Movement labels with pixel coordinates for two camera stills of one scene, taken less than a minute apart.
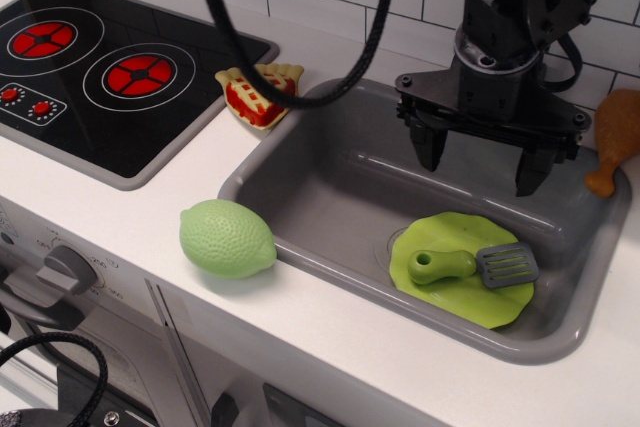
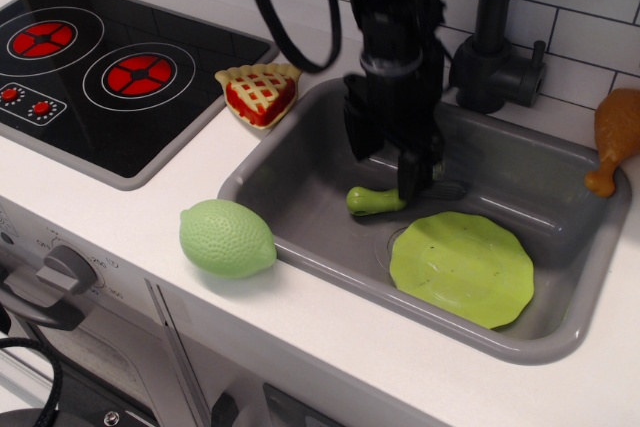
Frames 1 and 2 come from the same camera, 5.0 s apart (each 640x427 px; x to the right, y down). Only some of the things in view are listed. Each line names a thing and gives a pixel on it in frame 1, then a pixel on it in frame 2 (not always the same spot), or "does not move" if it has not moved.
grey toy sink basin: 330,187 does not move
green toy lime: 226,239 does not move
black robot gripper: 503,98 -> 394,104
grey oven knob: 67,268 does not move
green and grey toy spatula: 500,263 -> 362,200
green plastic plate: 464,298 does not move
